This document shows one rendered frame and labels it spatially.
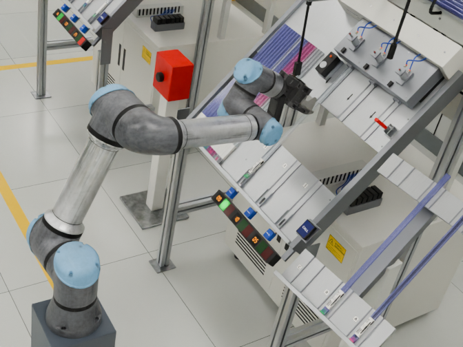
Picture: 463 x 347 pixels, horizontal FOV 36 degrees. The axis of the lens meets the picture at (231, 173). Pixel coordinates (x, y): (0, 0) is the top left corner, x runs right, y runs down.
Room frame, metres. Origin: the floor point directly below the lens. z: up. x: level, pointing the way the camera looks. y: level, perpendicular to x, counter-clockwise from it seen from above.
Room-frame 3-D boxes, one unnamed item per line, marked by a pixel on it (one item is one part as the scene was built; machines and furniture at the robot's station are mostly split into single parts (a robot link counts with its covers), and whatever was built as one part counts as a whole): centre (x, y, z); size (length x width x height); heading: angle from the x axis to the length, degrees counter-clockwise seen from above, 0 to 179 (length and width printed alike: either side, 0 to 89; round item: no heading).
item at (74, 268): (1.32, 0.35, 0.72); 0.13 x 0.12 x 0.14; 44
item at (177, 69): (2.54, 0.32, 0.39); 0.24 x 0.24 x 0.78; 39
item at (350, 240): (2.28, -0.50, 0.31); 0.70 x 0.65 x 0.62; 39
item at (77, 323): (1.32, 0.34, 0.60); 0.15 x 0.15 x 0.10
